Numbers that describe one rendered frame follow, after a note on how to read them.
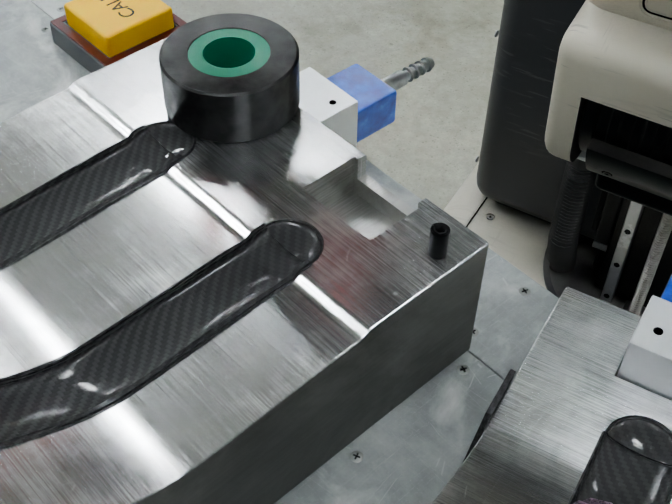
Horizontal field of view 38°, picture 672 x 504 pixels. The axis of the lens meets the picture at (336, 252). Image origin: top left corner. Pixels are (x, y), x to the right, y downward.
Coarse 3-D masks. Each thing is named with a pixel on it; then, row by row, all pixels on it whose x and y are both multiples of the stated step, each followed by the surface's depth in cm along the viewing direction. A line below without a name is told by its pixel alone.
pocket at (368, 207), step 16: (352, 160) 55; (336, 176) 55; (352, 176) 56; (368, 176) 57; (320, 192) 55; (336, 192) 56; (352, 192) 57; (368, 192) 56; (384, 192) 56; (336, 208) 56; (352, 208) 56; (368, 208) 56; (384, 208) 56; (400, 208) 55; (352, 224) 56; (368, 224) 56; (384, 224) 56
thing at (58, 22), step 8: (64, 16) 77; (176, 16) 77; (56, 24) 76; (64, 24) 76; (64, 32) 75; (72, 32) 75; (168, 32) 75; (80, 40) 74; (152, 40) 75; (160, 40) 75; (88, 48) 74; (136, 48) 74; (96, 56) 73; (104, 56) 73; (120, 56) 73; (104, 64) 72
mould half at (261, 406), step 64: (128, 64) 61; (0, 128) 57; (64, 128) 57; (128, 128) 57; (320, 128) 57; (0, 192) 54; (192, 192) 54; (256, 192) 53; (64, 256) 51; (128, 256) 51; (192, 256) 51; (320, 256) 50; (384, 256) 50; (448, 256) 50; (0, 320) 48; (64, 320) 48; (256, 320) 48; (320, 320) 48; (384, 320) 47; (448, 320) 53; (192, 384) 45; (256, 384) 45; (320, 384) 46; (384, 384) 52; (64, 448) 42; (128, 448) 43; (192, 448) 43; (256, 448) 46; (320, 448) 51
